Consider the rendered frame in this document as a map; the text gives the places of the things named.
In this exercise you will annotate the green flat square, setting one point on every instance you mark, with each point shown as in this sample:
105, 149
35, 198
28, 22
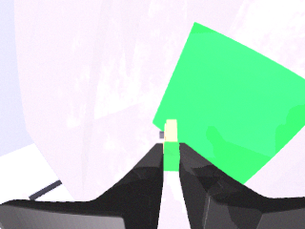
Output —
233, 105

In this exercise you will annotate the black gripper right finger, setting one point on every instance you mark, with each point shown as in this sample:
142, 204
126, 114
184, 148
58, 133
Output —
215, 200

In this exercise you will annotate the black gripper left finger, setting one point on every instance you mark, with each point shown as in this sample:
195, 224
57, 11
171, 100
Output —
133, 202

